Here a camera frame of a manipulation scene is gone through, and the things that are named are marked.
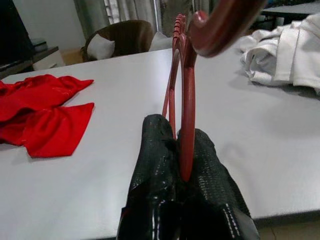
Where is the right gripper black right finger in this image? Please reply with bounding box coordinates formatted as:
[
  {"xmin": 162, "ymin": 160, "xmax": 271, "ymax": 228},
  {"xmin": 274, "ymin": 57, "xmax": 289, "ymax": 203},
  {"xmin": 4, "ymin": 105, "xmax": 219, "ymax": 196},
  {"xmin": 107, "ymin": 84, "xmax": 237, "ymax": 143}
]
[{"xmin": 174, "ymin": 128, "xmax": 261, "ymax": 240}]

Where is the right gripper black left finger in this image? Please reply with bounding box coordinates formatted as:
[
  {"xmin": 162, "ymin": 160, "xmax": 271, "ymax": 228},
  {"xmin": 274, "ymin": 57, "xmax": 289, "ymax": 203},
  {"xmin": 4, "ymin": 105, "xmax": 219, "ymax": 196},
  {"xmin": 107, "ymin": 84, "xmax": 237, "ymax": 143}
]
[{"xmin": 119, "ymin": 113, "xmax": 180, "ymax": 240}]

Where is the red plastic hanger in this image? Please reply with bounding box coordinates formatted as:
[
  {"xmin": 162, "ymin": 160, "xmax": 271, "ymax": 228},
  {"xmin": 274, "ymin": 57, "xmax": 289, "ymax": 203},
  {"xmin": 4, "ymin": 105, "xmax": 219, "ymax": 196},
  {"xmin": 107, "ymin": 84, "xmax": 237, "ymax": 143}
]
[{"xmin": 161, "ymin": 0, "xmax": 270, "ymax": 182}]

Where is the red shirt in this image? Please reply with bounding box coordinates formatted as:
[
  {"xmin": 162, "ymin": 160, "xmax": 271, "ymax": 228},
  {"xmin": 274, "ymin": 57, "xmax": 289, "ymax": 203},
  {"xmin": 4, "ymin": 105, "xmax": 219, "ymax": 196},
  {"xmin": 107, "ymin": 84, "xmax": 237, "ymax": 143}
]
[{"xmin": 0, "ymin": 73, "xmax": 96, "ymax": 158}]

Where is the white pillow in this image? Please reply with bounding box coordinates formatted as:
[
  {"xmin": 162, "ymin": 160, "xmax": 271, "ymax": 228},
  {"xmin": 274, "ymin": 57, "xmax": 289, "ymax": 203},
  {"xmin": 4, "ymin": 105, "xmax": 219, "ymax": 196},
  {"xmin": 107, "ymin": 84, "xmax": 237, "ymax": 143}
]
[
  {"xmin": 88, "ymin": 33, "xmax": 116, "ymax": 61},
  {"xmin": 149, "ymin": 31, "xmax": 169, "ymax": 52}
]

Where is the brown round chair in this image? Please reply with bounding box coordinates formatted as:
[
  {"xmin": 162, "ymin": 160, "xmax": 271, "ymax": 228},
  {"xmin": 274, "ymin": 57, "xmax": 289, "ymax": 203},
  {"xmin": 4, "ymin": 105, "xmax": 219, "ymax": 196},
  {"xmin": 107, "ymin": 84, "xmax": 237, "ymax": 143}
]
[{"xmin": 80, "ymin": 19, "xmax": 155, "ymax": 63}]

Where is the television stand with white drawers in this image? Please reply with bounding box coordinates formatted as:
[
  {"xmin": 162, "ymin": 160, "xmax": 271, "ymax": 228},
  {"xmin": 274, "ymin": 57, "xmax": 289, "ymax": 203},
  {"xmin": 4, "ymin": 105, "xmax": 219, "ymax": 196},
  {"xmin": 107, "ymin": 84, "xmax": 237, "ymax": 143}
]
[{"xmin": 0, "ymin": 46, "xmax": 65, "ymax": 80}]

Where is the grey patterned curtain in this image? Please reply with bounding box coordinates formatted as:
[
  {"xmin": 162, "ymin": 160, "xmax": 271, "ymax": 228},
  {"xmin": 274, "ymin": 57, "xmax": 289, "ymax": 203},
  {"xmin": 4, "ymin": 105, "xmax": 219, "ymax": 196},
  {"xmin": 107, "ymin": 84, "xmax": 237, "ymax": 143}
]
[{"xmin": 107, "ymin": 0, "xmax": 196, "ymax": 33}]

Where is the small grey box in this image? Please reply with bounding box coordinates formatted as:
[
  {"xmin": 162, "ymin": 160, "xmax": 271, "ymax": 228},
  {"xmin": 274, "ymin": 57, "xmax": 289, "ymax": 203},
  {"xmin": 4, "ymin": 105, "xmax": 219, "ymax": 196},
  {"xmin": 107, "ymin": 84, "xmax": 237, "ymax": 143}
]
[{"xmin": 31, "ymin": 37, "xmax": 48, "ymax": 53}]

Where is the crumpled white garment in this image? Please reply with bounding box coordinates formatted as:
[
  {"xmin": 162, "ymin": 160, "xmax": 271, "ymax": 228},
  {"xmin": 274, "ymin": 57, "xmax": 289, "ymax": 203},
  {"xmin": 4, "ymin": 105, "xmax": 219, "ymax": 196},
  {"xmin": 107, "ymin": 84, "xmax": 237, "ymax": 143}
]
[{"xmin": 272, "ymin": 12, "xmax": 320, "ymax": 89}]

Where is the black television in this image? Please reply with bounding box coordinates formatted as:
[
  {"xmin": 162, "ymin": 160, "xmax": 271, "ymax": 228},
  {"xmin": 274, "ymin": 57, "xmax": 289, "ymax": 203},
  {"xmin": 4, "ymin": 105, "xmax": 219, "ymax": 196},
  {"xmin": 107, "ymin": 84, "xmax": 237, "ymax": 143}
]
[{"xmin": 0, "ymin": 0, "xmax": 35, "ymax": 72}]

